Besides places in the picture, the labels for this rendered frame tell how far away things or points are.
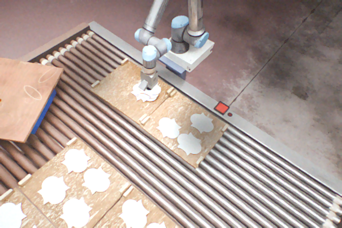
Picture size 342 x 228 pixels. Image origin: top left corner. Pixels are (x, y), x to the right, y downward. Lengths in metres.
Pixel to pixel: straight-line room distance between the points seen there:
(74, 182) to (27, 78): 0.68
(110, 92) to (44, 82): 0.37
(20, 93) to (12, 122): 0.19
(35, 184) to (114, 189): 0.38
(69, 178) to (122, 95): 0.57
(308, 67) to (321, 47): 0.47
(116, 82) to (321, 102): 2.39
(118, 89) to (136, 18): 2.19
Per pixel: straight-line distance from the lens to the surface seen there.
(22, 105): 1.59
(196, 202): 1.37
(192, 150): 1.43
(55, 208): 1.40
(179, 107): 1.58
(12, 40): 3.69
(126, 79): 1.71
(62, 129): 1.59
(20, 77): 1.73
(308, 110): 3.20
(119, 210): 1.33
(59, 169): 1.46
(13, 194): 1.49
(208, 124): 1.53
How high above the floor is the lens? 2.23
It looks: 57 degrees down
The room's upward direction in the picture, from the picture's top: 8 degrees clockwise
